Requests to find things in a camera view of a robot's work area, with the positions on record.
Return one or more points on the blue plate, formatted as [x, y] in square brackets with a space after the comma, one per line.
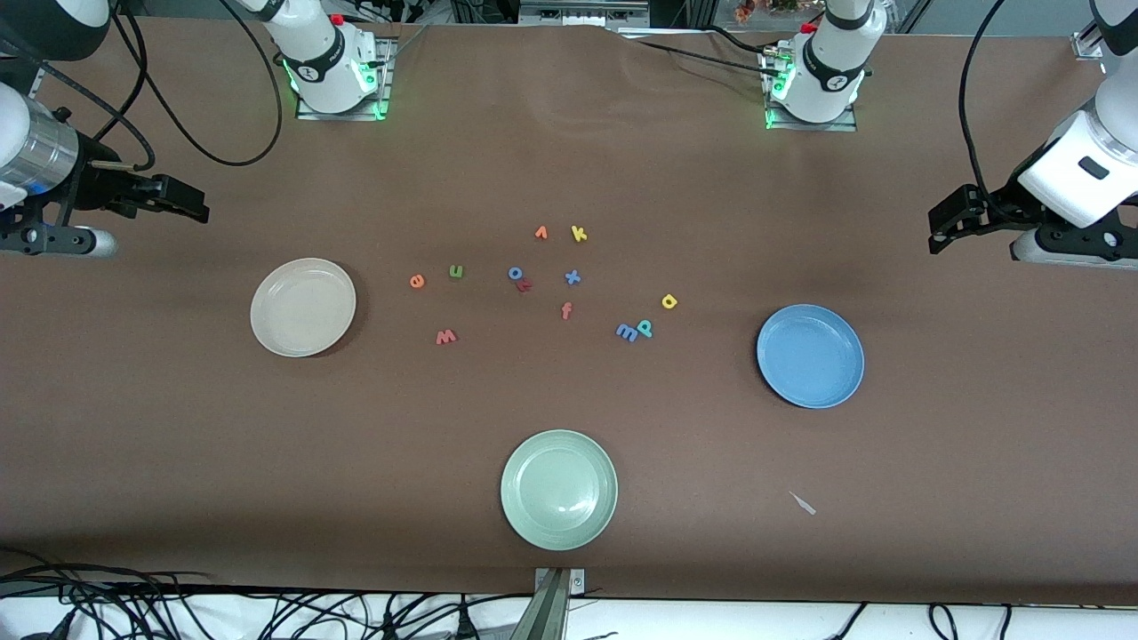
[810, 356]

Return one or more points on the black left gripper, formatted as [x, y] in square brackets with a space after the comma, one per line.
[993, 207]

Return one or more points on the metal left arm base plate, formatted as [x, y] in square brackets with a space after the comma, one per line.
[813, 128]

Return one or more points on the blue foam letter m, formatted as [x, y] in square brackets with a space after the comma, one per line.
[627, 332]

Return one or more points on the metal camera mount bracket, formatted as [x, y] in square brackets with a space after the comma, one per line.
[551, 613]

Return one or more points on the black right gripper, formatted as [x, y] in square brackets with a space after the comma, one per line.
[95, 186]

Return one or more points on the teal foam letter p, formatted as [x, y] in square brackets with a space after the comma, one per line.
[645, 327]

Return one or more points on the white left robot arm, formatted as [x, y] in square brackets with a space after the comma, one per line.
[831, 71]

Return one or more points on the orange dried flowers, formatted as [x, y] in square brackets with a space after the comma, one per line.
[756, 9]

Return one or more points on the pale green plate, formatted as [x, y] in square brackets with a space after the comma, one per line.
[559, 490]

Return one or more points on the small white paper scrap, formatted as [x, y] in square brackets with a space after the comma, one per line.
[805, 505]

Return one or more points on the grey equipment box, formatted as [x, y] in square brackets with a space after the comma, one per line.
[582, 13]

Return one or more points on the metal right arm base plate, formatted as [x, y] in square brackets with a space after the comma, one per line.
[347, 116]

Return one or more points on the brown table cover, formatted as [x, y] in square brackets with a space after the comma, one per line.
[569, 400]

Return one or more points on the aluminium frame profile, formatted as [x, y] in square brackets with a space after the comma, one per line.
[36, 84]
[1086, 44]

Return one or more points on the beige brown plate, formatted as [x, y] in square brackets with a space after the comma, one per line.
[302, 308]

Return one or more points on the red foam letter w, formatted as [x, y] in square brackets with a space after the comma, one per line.
[446, 337]

